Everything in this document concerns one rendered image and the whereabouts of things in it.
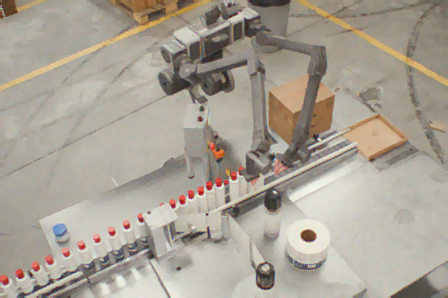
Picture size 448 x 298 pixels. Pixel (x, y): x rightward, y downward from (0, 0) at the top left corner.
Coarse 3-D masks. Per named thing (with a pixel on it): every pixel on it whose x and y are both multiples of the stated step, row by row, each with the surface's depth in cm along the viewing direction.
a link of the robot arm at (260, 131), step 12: (252, 72) 248; (252, 84) 250; (252, 96) 248; (264, 96) 248; (252, 108) 246; (264, 108) 245; (264, 120) 243; (252, 132) 242; (264, 132) 240; (264, 144) 238
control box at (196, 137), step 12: (192, 108) 250; (204, 108) 250; (192, 120) 244; (204, 120) 244; (192, 132) 243; (204, 132) 243; (192, 144) 248; (204, 144) 247; (192, 156) 254; (204, 156) 253
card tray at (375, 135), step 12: (372, 120) 334; (384, 120) 331; (348, 132) 327; (360, 132) 327; (372, 132) 326; (384, 132) 326; (396, 132) 325; (360, 144) 319; (372, 144) 319; (384, 144) 319; (396, 144) 316; (372, 156) 310
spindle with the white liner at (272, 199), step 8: (272, 192) 251; (264, 200) 253; (272, 200) 250; (280, 200) 251; (264, 208) 259; (272, 208) 253; (280, 208) 259; (264, 216) 261; (272, 216) 257; (280, 216) 261; (264, 224) 265; (272, 224) 261; (264, 232) 270; (272, 232) 266
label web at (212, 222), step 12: (180, 216) 260; (192, 216) 260; (204, 216) 260; (216, 216) 261; (228, 216) 259; (180, 228) 267; (204, 228) 267; (216, 228) 268; (240, 228) 252; (240, 240) 260; (252, 252) 252
